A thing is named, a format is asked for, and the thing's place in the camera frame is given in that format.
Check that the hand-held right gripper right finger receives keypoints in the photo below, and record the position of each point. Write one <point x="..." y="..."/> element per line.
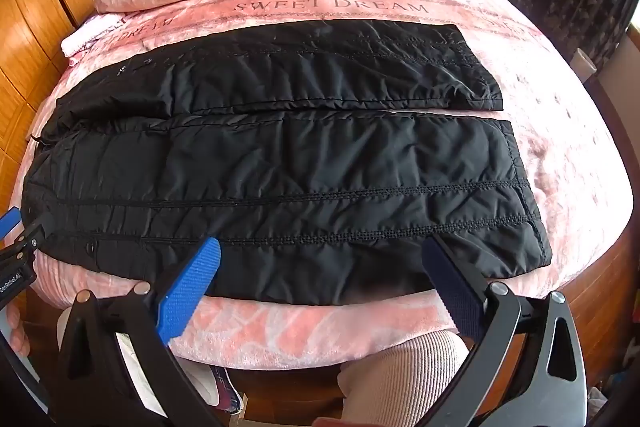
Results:
<point x="452" y="289"/>

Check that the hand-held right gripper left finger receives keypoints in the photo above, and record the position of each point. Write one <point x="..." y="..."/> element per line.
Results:
<point x="192" y="289"/>

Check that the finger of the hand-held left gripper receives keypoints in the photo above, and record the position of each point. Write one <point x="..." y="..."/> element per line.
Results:
<point x="32" y="234"/>
<point x="7" y="221"/>

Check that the black padded pants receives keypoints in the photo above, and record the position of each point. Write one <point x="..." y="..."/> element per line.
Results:
<point x="280" y="187"/>

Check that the person's leg in knit pants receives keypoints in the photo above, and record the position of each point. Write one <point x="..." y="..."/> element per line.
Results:
<point x="400" y="382"/>

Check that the person's left hand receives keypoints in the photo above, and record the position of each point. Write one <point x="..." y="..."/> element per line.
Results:
<point x="19" y="338"/>

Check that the white plaid slipper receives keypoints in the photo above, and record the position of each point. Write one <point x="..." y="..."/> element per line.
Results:
<point x="224" y="389"/>

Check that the pink printed blanket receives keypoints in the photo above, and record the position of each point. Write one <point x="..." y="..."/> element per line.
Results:
<point x="550" y="132"/>

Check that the wooden wardrobe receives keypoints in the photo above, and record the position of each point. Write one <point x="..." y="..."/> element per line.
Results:
<point x="30" y="32"/>

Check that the white folded towel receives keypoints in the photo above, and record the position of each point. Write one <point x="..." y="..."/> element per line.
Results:
<point x="77" y="43"/>

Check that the white cup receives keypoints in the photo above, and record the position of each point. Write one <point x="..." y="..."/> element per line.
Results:
<point x="584" y="64"/>

